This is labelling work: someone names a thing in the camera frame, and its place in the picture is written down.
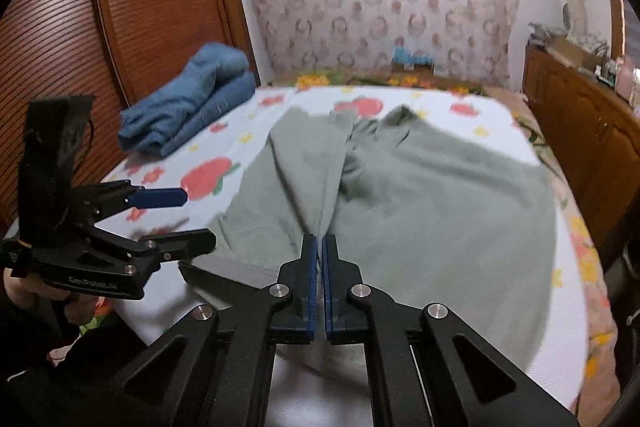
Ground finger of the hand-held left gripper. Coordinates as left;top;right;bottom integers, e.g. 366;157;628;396
70;179;189;229
89;227;217;261

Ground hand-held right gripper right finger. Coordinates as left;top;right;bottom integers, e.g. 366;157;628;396
323;234;578;427

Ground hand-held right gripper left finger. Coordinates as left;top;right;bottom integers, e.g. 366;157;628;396
82;234;319;427

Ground grey-green pants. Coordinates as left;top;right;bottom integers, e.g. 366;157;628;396
179;105;559;374

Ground person's left hand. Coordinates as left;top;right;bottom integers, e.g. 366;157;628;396
2;268;109;338

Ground white strawberry flower blanket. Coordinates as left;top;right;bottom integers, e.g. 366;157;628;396
100;84;592;414

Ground folded blue jeans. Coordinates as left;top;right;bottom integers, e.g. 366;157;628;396
118;43;257;158

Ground wooden louvered wardrobe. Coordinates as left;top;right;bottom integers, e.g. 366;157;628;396
0;0;262;228

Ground small cardboard box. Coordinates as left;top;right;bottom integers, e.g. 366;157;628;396
391;59;435;75

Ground blue plastic bundle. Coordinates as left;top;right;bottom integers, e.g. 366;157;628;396
392;48;434;66

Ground wooden cabinet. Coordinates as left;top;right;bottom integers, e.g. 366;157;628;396
522;44;640;269

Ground open cardboard box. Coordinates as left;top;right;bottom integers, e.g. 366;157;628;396
542;34;601;70

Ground pink container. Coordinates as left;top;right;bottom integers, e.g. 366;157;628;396
616;56;640;105

